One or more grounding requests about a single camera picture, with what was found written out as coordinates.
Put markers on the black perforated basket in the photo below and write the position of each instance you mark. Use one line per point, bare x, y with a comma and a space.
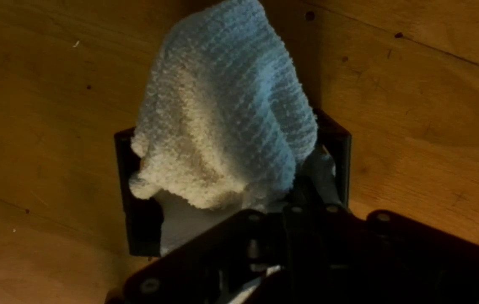
139, 225

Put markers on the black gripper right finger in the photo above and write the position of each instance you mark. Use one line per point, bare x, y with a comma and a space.
397, 259

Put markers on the white and blue towel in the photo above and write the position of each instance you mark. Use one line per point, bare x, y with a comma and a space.
223, 112

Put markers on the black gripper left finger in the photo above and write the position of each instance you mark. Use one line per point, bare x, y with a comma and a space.
223, 254

